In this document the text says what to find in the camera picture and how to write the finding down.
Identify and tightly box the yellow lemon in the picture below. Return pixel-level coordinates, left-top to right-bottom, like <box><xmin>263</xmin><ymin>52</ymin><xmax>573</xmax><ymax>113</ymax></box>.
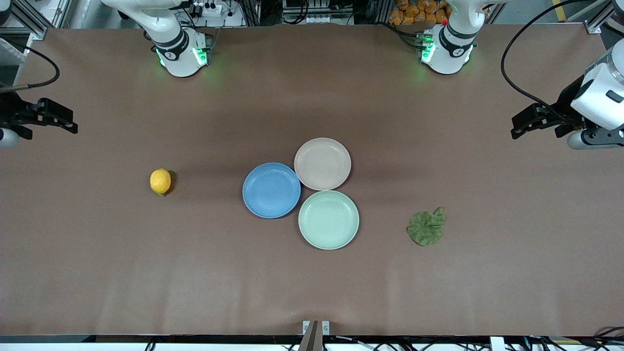
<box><xmin>150</xmin><ymin>168</ymin><xmax>172</xmax><ymax>196</ymax></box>

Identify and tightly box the green lettuce leaf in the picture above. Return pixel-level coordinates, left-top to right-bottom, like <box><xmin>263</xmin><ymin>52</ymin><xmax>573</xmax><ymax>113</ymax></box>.
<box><xmin>408</xmin><ymin>206</ymin><xmax>446</xmax><ymax>246</ymax></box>

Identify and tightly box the bag of oranges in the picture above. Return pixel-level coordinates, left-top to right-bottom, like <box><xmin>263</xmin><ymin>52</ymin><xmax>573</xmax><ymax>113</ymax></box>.
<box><xmin>389</xmin><ymin>0</ymin><xmax>451</xmax><ymax>26</ymax></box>

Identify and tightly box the white power strip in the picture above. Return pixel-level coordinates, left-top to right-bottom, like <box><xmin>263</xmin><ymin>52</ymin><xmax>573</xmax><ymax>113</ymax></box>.
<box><xmin>188</xmin><ymin>0</ymin><xmax>226</xmax><ymax>16</ymax></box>

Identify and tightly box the beige plate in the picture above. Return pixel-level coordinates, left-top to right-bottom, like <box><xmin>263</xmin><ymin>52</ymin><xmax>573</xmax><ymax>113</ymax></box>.
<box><xmin>294</xmin><ymin>137</ymin><xmax>351</xmax><ymax>191</ymax></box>

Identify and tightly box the light green plate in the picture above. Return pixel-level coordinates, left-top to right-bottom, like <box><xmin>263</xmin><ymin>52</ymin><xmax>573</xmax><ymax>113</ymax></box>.
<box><xmin>298</xmin><ymin>190</ymin><xmax>360</xmax><ymax>250</ymax></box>

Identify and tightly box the blue plate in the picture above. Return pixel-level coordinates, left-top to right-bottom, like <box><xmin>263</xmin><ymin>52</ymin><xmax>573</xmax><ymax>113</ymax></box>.
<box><xmin>242</xmin><ymin>162</ymin><xmax>302</xmax><ymax>219</ymax></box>

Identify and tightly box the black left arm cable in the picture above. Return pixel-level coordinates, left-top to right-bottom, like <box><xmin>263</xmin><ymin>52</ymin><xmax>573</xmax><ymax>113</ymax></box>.
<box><xmin>501</xmin><ymin>0</ymin><xmax>593</xmax><ymax>125</ymax></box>

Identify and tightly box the aluminium frame profile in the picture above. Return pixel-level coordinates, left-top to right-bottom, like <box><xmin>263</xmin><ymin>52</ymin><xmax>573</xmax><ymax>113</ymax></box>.
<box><xmin>0</xmin><ymin>0</ymin><xmax>49</xmax><ymax>40</ymax></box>
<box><xmin>583</xmin><ymin>0</ymin><xmax>624</xmax><ymax>35</ymax></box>

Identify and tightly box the black base cable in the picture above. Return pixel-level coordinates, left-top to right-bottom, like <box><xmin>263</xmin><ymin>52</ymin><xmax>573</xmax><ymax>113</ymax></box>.
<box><xmin>383</xmin><ymin>21</ymin><xmax>424</xmax><ymax>48</ymax></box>

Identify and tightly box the metal table edge bracket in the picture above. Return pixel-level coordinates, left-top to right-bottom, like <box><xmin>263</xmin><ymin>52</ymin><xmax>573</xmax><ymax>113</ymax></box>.
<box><xmin>298</xmin><ymin>320</ymin><xmax>331</xmax><ymax>351</ymax></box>

